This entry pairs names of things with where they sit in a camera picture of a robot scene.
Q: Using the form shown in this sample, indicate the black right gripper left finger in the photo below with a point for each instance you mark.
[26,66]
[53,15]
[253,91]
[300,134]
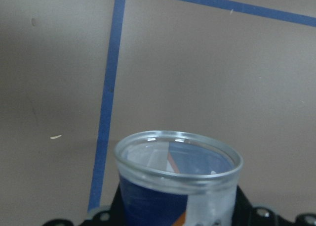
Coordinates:
[112,215]

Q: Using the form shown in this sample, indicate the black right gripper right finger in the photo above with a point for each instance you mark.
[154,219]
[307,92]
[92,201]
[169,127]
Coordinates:
[245,214]

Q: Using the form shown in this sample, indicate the clear tennis ball can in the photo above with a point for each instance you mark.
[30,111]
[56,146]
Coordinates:
[170,178]

